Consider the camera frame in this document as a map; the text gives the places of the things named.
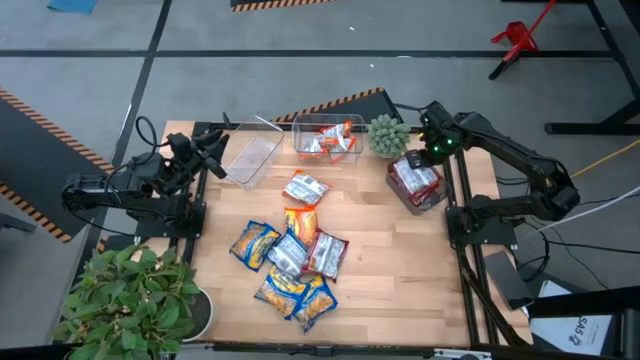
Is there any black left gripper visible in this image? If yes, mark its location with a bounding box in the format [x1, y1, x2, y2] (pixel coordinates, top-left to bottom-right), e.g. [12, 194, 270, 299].
[185, 128, 230, 180]

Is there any red Maruchan noodle packet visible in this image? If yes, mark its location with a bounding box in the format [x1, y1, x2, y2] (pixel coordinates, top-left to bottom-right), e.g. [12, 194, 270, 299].
[389, 169, 446, 210]
[393, 157, 444, 201]
[302, 228, 350, 282]

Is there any orange Maruchan noodle packet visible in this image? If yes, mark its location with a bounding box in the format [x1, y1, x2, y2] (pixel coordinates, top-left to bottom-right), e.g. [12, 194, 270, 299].
[282, 169, 331, 207]
[319, 120, 354, 144]
[299, 134, 331, 160]
[283, 205, 320, 247]
[327, 137, 357, 164]

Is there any small potted succulent plant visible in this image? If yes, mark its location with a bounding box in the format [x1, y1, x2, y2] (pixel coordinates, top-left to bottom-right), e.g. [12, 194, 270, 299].
[367, 113, 412, 160]

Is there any clear plastic bin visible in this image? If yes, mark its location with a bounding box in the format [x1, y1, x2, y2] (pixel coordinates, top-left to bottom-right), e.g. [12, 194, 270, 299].
[223, 115, 285, 190]
[385, 155, 448, 217]
[291, 113, 368, 165]

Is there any black hazard striped mat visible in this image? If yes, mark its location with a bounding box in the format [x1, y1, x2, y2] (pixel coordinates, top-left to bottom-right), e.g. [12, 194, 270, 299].
[0, 87, 121, 245]
[229, 0, 336, 14]
[272, 87, 404, 126]

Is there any black power supply box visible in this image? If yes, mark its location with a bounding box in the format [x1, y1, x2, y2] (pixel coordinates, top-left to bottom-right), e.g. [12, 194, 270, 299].
[483, 249, 535, 311]

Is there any red pole stand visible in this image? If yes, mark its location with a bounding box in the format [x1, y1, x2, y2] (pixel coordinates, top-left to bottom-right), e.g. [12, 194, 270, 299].
[488, 0, 557, 81]

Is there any leafy green potted plant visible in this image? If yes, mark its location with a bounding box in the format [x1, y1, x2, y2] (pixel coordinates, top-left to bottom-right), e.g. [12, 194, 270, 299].
[52, 243, 215, 360]

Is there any white paper sheet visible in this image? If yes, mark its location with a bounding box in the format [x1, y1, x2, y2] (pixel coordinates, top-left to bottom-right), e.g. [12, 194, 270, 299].
[537, 279, 586, 301]

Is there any blue floor mat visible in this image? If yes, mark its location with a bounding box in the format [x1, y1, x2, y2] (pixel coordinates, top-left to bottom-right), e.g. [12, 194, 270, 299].
[47, 0, 99, 15]

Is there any grey metal leg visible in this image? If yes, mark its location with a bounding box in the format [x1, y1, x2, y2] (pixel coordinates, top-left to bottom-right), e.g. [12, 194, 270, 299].
[0, 212, 37, 234]

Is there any white printed box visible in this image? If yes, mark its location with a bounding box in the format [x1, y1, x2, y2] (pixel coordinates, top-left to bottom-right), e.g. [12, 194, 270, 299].
[528, 313, 615, 357]

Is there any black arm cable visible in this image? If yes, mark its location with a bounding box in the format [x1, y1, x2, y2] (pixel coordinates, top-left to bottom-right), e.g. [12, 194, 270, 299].
[102, 115, 166, 201]

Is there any white cable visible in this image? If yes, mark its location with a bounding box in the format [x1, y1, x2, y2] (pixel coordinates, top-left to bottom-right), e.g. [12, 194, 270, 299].
[522, 185, 640, 240]

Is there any yellow power cable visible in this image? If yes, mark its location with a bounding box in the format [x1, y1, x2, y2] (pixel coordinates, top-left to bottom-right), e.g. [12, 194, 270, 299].
[569, 138, 640, 180]

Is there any black floor cable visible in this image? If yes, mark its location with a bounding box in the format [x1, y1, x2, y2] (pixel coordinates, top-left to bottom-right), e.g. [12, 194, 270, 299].
[547, 238, 640, 255]

